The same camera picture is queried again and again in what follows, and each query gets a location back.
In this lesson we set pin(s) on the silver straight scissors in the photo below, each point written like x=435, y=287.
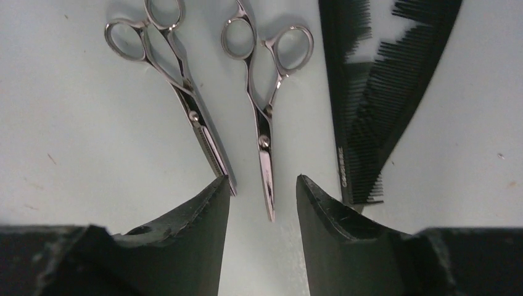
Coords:
x=263, y=115

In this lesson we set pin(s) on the black tapered comb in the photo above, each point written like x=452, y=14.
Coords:
x=404, y=67

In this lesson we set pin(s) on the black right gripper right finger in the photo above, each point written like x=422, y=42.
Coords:
x=347, y=253

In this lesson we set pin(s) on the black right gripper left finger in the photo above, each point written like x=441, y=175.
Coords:
x=178, y=253

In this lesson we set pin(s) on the silver thinning scissors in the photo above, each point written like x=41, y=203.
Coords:
x=190, y=100

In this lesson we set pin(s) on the black wide comb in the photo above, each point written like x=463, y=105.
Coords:
x=344, y=25

